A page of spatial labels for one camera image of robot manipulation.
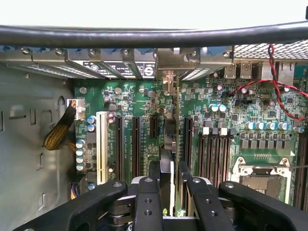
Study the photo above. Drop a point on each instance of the white expansion slot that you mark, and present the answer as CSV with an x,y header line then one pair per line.
x,y
102,146

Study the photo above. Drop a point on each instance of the silver usb port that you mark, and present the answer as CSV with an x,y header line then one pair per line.
x,y
230,69
246,69

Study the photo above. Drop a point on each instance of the green motherboard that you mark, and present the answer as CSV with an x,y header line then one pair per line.
x,y
144,101

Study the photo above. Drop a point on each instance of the long black expansion slot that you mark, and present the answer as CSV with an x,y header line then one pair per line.
x,y
188,137
119,146
136,146

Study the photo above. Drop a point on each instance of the perforated metal slot cover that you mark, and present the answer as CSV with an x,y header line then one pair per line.
x,y
113,69
81,69
195,74
50,69

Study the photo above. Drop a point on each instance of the grey metal pc case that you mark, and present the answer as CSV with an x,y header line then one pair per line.
x,y
26,144

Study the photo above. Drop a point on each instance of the thin metal locking lever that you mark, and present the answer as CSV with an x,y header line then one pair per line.
x,y
299,166

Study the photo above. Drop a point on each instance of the short black expansion slot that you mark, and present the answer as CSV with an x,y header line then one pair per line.
x,y
154,127

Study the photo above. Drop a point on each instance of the white power connector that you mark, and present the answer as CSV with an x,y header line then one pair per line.
x,y
79,109

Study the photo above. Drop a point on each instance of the metal cpu socket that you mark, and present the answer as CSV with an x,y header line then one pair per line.
x,y
262,178

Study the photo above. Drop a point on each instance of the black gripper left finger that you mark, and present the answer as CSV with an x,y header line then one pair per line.
x,y
146,204

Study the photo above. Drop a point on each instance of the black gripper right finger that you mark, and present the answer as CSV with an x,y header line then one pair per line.
x,y
207,207

